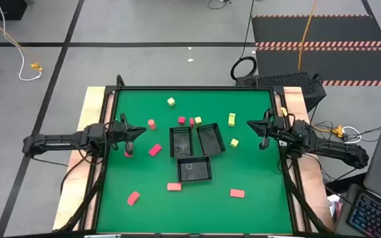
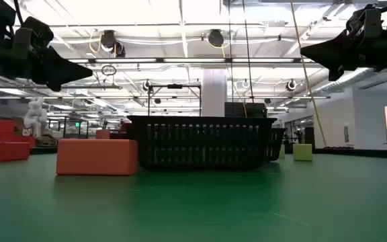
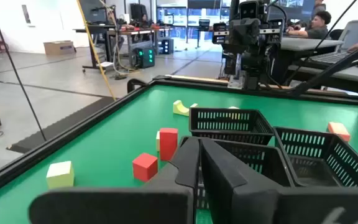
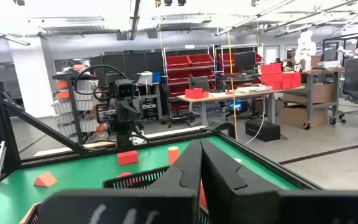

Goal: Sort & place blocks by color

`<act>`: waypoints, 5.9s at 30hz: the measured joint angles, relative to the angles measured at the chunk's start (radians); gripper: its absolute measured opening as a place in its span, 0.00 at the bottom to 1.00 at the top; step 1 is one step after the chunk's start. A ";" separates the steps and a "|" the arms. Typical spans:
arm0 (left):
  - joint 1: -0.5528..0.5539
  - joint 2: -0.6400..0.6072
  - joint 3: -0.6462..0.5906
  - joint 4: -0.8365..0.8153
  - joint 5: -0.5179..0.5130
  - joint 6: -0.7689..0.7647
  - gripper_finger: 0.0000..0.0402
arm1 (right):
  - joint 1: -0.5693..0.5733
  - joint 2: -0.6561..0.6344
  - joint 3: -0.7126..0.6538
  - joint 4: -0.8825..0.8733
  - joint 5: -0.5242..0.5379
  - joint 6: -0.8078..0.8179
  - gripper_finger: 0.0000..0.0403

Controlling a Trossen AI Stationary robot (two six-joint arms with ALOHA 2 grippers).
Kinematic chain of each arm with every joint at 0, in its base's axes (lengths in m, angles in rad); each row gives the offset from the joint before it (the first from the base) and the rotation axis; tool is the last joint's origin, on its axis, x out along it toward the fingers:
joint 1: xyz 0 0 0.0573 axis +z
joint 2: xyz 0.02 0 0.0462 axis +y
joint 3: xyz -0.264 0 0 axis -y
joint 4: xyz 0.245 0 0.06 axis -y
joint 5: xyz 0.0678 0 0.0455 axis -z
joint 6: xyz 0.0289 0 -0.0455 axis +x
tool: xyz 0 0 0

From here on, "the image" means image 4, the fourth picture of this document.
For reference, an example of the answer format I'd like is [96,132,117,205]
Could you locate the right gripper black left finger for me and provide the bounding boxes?
[37,139,203,224]

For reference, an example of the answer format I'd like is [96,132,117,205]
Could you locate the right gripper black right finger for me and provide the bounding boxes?
[200,139,358,224]

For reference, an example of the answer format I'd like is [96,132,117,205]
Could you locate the red cuboid block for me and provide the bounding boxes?
[117,150,139,166]
[199,180,209,210]

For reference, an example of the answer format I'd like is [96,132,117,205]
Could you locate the red cylinder block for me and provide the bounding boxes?
[167,146,180,166]

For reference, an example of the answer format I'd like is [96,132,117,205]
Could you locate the red triangular prism block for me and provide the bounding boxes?
[33,171,58,188]

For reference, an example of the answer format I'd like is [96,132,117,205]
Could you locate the black rack with white bins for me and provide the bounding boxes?
[51,63,101,144]

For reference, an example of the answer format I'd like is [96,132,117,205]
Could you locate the black office chair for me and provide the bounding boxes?
[162,77,198,129]

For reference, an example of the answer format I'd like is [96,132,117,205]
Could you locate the green table mat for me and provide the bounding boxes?
[0,135,300,224]

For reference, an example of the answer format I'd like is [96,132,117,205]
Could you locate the red box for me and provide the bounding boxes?
[185,88,210,100]

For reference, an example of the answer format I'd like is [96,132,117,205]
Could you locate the shelf rack with red bins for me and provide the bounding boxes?
[162,45,217,116]
[214,43,264,86]

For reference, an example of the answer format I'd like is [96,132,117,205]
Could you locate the black box on floor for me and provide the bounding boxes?
[245,119,282,142]

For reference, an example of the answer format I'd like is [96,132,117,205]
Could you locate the large cardboard box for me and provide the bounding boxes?
[277,105,329,129]

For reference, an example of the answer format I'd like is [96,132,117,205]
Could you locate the wooden top desk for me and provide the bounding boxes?
[177,85,306,127]

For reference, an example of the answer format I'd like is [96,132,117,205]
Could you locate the blue-lit computer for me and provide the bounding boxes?
[228,98,244,111]

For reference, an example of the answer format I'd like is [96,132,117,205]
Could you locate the grey metal cart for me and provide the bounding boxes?
[277,70,343,130]

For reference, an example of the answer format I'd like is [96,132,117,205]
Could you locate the black monitor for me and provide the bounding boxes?
[233,51,257,74]

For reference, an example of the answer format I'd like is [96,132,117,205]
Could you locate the stacked red bins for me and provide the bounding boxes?
[260,63,303,91]

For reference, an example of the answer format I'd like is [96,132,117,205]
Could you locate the white humanoid robot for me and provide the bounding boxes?
[294,30,317,72]

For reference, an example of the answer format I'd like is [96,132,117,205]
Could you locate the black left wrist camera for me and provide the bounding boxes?
[114,78,135,100]

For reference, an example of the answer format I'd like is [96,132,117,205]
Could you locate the black partition wall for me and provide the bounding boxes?
[90,49,167,86]

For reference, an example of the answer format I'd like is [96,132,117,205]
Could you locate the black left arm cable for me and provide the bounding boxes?
[73,64,129,102]

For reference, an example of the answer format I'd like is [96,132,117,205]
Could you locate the white floor cable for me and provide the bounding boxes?
[244,96,266,146]

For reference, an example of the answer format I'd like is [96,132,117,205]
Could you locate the yellow cable with plug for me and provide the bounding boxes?
[226,29,239,141]

